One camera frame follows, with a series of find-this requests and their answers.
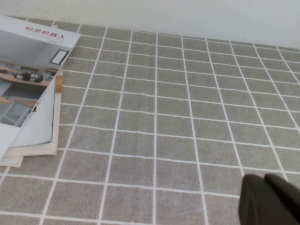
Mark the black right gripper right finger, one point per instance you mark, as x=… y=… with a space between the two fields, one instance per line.
x=288 y=194

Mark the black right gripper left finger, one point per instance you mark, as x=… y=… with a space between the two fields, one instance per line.
x=255 y=204

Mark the AgileX robot catalog book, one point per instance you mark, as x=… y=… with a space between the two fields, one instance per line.
x=28 y=70

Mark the cream book with orange patch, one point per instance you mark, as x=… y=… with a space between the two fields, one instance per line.
x=30 y=152

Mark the grey grid tablecloth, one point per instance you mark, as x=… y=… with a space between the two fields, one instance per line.
x=164 y=117

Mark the white booklet with bird mark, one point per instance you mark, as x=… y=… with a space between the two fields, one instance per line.
x=39 y=126

